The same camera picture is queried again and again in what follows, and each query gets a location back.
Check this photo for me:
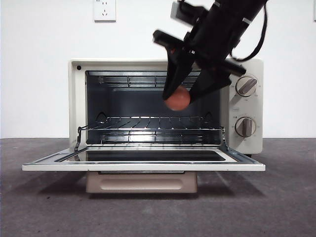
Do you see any brown egg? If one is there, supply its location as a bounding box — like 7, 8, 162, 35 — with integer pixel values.
164, 85, 191, 111

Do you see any glass oven door tan handle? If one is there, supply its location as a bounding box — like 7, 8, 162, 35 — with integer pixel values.
22, 127, 267, 194

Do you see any white wall socket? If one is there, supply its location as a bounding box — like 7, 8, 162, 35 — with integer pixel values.
93, 0, 117, 23

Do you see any black camera cable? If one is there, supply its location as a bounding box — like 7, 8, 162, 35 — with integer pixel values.
231, 0, 270, 62

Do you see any cream temperature knob tan grip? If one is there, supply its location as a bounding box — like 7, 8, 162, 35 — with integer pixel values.
235, 76, 258, 97

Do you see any cream timer knob tan grip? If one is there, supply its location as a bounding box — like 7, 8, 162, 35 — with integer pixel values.
234, 117, 256, 138

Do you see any metal wire oven rack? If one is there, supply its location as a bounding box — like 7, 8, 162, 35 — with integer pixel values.
78, 116, 226, 131

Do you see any cream Toshiba toaster oven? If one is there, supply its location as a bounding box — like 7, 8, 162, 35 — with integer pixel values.
68, 58, 264, 158

